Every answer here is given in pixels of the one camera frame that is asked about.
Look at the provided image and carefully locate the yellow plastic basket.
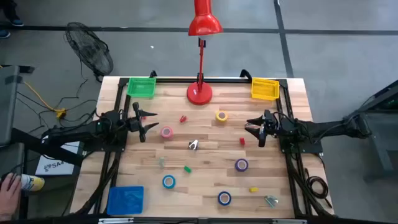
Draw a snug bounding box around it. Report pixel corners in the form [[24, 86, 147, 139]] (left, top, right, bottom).
[[251, 77, 280, 101]]

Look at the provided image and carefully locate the white printed box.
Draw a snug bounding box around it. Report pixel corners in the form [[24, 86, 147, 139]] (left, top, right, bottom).
[[35, 141, 81, 176]]

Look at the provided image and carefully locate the white and yellow spray can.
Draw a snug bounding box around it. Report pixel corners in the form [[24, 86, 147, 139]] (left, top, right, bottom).
[[20, 174, 45, 192]]

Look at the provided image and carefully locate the black metal beam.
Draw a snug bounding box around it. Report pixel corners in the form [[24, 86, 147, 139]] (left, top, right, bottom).
[[11, 127, 85, 167]]

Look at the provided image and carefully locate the person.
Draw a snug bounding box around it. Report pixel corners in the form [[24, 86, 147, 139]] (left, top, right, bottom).
[[0, 0, 25, 39]]

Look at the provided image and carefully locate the grey staple remover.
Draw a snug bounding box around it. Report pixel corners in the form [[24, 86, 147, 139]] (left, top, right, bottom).
[[264, 195, 279, 208]]

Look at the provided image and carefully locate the yellow power cable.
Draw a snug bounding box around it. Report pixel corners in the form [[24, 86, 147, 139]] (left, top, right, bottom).
[[0, 63, 67, 119]]

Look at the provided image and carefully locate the black floor fan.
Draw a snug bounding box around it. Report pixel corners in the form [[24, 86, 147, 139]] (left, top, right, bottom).
[[64, 21, 114, 82]]

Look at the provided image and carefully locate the dark blue tape roll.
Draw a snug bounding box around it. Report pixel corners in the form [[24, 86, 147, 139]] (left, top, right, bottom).
[[217, 190, 232, 207]]

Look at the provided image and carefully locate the dark grey desk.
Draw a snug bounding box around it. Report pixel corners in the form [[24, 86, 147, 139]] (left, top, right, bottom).
[[0, 64, 35, 220]]

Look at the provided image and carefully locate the red desk lamp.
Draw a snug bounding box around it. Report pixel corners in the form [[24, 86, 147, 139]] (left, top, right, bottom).
[[186, 0, 224, 106]]

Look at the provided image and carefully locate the blue plastic bin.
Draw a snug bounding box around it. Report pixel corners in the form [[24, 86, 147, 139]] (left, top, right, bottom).
[[106, 185, 145, 216]]

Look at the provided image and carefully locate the purple tape roll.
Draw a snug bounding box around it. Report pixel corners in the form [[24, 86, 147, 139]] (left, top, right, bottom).
[[234, 158, 249, 172]]

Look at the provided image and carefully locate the light blue tape roll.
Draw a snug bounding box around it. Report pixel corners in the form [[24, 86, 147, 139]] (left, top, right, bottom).
[[162, 174, 177, 190]]

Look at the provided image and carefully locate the green plastic basket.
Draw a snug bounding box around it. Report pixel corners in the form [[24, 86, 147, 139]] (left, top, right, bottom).
[[126, 77, 157, 100]]

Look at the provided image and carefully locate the coiled black cable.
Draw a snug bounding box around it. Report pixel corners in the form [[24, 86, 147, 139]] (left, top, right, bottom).
[[305, 167, 333, 208]]

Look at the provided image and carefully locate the pink tape roll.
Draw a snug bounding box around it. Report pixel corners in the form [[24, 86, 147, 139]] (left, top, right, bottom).
[[160, 126, 174, 139]]

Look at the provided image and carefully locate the black aluminium table frame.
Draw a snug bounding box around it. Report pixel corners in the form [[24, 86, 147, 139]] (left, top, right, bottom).
[[74, 70, 333, 218]]

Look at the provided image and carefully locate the person's hand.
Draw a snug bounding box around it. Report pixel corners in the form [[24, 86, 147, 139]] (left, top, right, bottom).
[[0, 172, 22, 222]]

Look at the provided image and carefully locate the dark metal stand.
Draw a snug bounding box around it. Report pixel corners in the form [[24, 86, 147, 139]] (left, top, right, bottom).
[[343, 79, 398, 181]]

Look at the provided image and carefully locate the yellow tape roll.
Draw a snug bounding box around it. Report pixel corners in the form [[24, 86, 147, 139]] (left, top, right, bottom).
[[215, 110, 229, 123]]

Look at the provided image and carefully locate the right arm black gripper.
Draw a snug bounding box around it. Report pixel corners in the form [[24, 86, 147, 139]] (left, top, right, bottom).
[[244, 109, 279, 147]]

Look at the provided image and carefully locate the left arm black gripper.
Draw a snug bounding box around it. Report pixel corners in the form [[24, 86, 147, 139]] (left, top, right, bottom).
[[126, 101, 160, 144]]

